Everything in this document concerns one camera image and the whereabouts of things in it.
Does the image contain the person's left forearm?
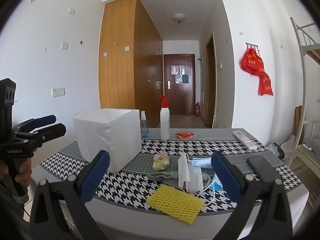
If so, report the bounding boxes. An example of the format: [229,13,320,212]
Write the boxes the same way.
[0,160,32,240]

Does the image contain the white remote control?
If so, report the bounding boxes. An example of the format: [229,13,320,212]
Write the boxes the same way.
[232,130,258,150]

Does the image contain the orange snack packet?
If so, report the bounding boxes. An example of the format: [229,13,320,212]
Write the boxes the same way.
[175,131,194,140]

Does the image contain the white rolled foam sheet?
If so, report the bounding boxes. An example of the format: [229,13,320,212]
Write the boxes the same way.
[186,165,204,193]

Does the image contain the red cloth bag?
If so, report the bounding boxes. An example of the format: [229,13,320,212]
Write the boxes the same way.
[258,71,274,96]
[240,48,265,77]

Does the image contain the white pump bottle red pump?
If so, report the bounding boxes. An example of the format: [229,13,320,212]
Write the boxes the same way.
[158,95,170,141]

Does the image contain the wooden wardrobe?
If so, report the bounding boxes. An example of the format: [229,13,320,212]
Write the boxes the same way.
[98,0,164,128]

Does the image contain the blue face mask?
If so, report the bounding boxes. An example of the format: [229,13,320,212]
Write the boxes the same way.
[191,157,223,207]

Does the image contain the leaning wooden boards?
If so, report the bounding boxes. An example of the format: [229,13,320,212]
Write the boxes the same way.
[294,106,304,143]

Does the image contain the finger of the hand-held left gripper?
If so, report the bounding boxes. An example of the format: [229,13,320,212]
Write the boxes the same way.
[15,123,67,144]
[11,114,57,133]

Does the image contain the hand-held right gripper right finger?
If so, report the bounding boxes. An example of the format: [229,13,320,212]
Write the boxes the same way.
[211,151,293,240]

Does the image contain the grey sock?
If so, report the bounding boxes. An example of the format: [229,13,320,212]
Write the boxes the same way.
[147,171,212,185]

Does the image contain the dark brown entrance door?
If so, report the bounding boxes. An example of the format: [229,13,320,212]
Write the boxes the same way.
[163,54,196,117]

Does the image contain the black smartphone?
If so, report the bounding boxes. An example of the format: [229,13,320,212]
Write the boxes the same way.
[247,156,280,183]

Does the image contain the white foam box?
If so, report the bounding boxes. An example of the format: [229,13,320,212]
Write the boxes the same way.
[73,108,142,174]

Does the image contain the wooden side door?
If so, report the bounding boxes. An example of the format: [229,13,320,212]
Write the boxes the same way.
[205,32,217,128]

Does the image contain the person's left hand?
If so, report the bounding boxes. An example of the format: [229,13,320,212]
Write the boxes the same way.
[14,157,33,188]

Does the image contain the white metal bunk bed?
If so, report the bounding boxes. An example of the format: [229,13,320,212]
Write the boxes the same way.
[290,17,320,180]

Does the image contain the clear plastic bottle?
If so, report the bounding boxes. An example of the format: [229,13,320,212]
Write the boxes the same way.
[140,110,150,138]

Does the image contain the white plastic bag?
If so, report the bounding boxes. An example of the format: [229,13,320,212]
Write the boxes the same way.
[280,135,297,155]

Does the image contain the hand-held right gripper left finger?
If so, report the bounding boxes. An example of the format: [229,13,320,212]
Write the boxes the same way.
[29,150,110,240]

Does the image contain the grey houndstooth tablecloth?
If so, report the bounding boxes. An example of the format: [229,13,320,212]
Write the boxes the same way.
[41,127,309,240]

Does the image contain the yellow foam net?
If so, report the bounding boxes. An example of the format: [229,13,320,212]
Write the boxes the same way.
[146,184,205,225]

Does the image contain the white folded paper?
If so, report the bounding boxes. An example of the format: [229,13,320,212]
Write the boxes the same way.
[178,152,191,190]

